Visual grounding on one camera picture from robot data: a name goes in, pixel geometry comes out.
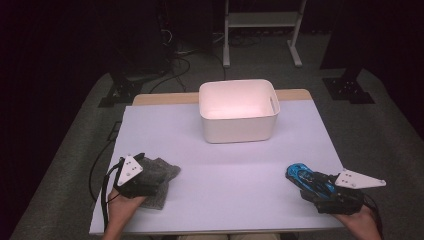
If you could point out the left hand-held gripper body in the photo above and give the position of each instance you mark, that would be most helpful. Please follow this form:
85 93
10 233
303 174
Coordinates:
128 173

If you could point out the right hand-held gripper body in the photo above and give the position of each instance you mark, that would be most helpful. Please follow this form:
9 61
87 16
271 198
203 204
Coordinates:
346 200

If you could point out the blue and black toy car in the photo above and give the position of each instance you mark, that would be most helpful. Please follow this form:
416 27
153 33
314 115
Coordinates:
298 173

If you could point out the grey sponge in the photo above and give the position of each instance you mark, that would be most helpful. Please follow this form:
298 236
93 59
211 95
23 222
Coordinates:
166 170

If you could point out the person's right hand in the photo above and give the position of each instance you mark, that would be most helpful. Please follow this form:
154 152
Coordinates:
361 226

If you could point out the person's left hand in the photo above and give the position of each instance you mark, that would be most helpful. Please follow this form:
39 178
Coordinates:
121 206

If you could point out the black stand base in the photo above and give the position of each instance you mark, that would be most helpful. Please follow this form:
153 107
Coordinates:
121 91
348 90

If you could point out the wooden table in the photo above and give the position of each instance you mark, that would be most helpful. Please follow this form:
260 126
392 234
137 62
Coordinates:
166 98

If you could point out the white table cover sheet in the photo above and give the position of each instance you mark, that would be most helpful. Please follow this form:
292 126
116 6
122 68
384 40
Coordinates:
216 186

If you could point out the white plastic bin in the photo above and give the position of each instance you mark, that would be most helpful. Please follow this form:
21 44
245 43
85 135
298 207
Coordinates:
238 130

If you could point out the dark curtain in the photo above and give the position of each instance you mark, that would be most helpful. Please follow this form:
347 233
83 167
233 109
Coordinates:
383 33

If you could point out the white metal stand frame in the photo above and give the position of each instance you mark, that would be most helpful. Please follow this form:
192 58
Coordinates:
260 19

